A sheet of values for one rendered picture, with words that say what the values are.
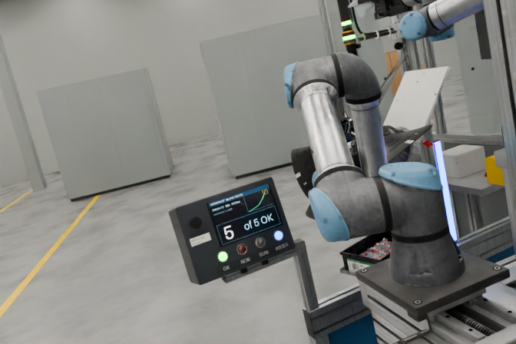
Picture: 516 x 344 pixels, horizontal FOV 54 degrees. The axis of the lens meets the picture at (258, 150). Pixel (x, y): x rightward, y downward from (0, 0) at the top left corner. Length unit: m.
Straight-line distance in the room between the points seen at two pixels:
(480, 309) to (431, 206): 0.22
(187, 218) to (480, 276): 0.64
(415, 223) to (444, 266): 0.10
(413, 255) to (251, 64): 6.34
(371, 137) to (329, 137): 0.27
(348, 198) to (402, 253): 0.16
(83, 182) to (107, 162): 0.54
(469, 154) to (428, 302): 1.42
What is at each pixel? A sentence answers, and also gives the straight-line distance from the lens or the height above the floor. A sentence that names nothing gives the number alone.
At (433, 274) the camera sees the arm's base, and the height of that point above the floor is 1.06.
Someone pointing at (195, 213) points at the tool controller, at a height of 1.23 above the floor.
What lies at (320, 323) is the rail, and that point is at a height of 0.82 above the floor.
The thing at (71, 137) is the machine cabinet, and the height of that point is 1.08.
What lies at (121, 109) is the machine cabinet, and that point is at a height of 1.35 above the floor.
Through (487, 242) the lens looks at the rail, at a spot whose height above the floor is 0.83.
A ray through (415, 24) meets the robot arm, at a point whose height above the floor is 1.54.
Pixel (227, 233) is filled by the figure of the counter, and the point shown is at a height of 1.16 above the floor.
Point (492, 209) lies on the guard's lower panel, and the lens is 2.59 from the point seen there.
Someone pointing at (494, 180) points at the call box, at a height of 1.00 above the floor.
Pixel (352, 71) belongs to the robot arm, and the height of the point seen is 1.46.
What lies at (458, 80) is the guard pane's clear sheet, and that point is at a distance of 2.53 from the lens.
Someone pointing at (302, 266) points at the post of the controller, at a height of 0.99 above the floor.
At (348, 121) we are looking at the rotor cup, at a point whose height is 1.25.
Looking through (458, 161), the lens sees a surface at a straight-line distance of 2.34.
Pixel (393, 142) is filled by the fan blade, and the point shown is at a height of 1.19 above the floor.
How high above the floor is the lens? 1.53
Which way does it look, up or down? 9 degrees down
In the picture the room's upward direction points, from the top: 13 degrees counter-clockwise
